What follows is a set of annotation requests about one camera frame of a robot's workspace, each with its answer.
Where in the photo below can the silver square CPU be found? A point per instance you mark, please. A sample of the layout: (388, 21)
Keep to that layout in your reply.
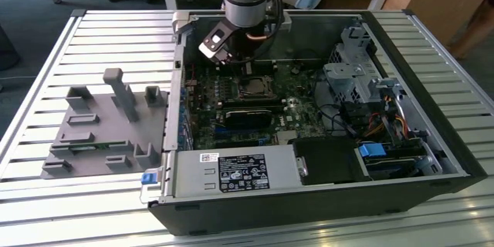
(257, 86)

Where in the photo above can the CPU socket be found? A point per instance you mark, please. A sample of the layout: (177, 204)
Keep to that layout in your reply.
(242, 95)

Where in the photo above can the black RAM slot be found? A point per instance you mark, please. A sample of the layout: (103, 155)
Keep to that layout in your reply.
(251, 107)
(251, 102)

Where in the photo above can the green motherboard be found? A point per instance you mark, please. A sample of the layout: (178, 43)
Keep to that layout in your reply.
(297, 114)

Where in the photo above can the silver box drive cage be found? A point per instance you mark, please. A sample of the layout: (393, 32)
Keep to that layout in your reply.
(340, 82)

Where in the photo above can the perforated metal drive cage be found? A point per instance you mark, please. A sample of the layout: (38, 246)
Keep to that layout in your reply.
(353, 47)

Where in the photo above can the silver chipset heatsink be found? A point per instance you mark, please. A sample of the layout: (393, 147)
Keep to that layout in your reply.
(288, 136)

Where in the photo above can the white code sticker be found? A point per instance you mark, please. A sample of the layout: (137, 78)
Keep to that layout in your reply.
(209, 157)

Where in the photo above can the black plastic shroud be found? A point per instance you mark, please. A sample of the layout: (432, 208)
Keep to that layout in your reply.
(332, 160)

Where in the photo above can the black rating label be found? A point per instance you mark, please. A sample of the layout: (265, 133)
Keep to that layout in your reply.
(243, 177)

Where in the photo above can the silver power supply box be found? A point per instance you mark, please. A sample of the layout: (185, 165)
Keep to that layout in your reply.
(193, 171)

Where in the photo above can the grey plastic parts rack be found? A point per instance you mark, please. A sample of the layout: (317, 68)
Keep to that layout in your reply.
(101, 119)

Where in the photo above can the blue disk carrier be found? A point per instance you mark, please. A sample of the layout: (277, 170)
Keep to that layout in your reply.
(372, 151)

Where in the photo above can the green RAM stick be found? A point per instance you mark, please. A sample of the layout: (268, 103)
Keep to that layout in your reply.
(102, 145)

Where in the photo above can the blue case latch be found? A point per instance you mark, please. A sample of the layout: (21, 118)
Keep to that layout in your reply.
(149, 179)

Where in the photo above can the black silver PC case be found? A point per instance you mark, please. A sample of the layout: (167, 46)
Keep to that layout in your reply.
(270, 218)

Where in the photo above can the black wrist camera block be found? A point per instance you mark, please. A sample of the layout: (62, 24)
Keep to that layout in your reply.
(223, 57)

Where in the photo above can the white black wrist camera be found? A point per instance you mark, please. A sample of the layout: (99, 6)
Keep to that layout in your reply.
(217, 40)

